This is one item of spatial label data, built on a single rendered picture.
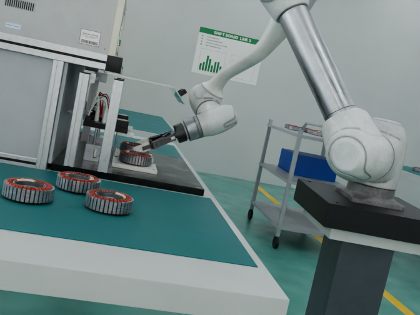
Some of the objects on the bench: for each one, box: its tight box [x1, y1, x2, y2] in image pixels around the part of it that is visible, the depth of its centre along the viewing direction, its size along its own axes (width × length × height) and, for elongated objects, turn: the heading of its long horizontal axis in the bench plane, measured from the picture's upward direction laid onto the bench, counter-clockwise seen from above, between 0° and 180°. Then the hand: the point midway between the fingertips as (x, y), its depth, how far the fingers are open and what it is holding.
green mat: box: [0, 163, 258, 268], centre depth 128 cm, size 94×61×1 cm, turn 40°
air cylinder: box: [83, 141, 102, 162], centre depth 180 cm, size 5×8×6 cm
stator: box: [119, 149, 153, 167], centre depth 182 cm, size 11×11×4 cm
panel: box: [48, 63, 85, 164], centre depth 188 cm, size 1×66×30 cm, turn 130°
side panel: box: [0, 49, 65, 170], centre depth 154 cm, size 28×3×32 cm, turn 40°
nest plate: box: [112, 156, 158, 174], centre depth 183 cm, size 15×15×1 cm
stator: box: [119, 141, 149, 154], centre depth 206 cm, size 11×11×4 cm
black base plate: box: [51, 140, 204, 196], centre depth 194 cm, size 47×64×2 cm
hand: (135, 148), depth 206 cm, fingers open, 13 cm apart
